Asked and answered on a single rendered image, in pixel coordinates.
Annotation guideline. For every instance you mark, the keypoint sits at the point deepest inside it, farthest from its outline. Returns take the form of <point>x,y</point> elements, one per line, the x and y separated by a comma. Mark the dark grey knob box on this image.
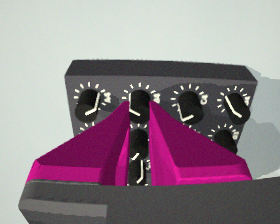
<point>216,95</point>

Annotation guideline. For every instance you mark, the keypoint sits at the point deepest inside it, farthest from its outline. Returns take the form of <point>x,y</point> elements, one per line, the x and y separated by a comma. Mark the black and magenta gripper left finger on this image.
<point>91,156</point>

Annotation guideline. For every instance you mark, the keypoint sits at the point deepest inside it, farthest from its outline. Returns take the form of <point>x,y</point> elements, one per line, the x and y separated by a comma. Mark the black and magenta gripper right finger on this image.
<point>187,156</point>

